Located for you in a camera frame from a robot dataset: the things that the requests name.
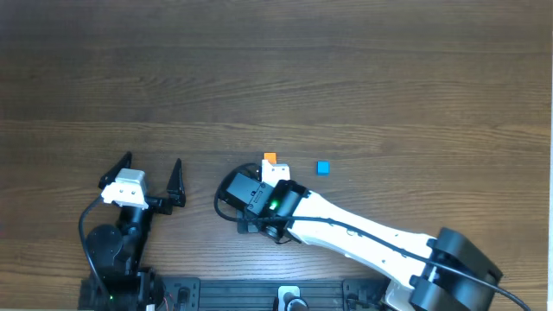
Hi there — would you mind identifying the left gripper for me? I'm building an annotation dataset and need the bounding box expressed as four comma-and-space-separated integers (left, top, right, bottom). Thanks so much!
98, 150, 188, 216

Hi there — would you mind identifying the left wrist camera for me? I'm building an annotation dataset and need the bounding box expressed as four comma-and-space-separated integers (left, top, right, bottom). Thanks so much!
100, 168, 150, 211

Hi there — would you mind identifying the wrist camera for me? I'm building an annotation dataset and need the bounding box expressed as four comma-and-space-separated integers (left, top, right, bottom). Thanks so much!
100, 168, 150, 211
260, 158, 292, 188

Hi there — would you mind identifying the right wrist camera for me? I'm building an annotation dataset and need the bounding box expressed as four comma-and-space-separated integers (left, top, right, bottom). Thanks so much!
260, 158, 292, 188

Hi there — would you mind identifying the mounting rail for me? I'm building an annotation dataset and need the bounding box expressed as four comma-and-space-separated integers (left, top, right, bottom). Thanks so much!
79, 276, 392, 311

